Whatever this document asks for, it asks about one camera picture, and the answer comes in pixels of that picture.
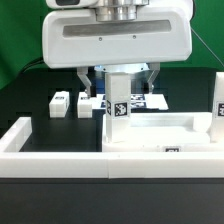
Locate white U-shaped fence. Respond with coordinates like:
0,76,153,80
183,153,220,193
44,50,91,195
0,117,224,179

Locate black cable upper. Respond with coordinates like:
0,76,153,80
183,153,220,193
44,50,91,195
20,57,44,75

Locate white desk top panel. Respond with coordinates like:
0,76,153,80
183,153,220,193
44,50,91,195
102,112,224,152

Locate sheet with four markers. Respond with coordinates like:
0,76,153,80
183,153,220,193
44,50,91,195
91,94,168,110

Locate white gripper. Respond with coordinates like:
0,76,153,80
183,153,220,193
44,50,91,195
42,0,194,98

